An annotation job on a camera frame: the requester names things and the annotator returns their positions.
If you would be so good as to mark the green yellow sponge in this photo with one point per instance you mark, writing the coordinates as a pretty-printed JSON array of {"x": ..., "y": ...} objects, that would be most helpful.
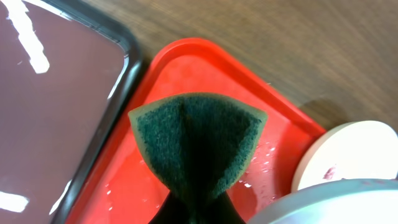
[{"x": 197, "y": 144}]

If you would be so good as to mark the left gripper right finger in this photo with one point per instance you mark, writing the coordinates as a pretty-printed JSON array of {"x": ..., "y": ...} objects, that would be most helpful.
[{"x": 220, "y": 211}]

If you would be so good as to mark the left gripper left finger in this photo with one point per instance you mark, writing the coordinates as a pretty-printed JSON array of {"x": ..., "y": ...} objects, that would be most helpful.
[{"x": 172, "y": 211}]

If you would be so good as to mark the red plastic tray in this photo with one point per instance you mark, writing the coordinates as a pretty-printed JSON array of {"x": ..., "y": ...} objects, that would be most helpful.
[{"x": 122, "y": 189}]

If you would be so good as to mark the light blue plate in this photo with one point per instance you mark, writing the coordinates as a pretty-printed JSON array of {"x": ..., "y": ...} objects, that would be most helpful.
[{"x": 344, "y": 201}]

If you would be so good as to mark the black tray with water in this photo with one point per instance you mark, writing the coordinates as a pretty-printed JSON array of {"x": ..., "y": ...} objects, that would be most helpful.
[{"x": 66, "y": 72}]

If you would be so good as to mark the white plate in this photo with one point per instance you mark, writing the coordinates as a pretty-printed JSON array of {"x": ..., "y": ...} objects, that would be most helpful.
[{"x": 355, "y": 150}]

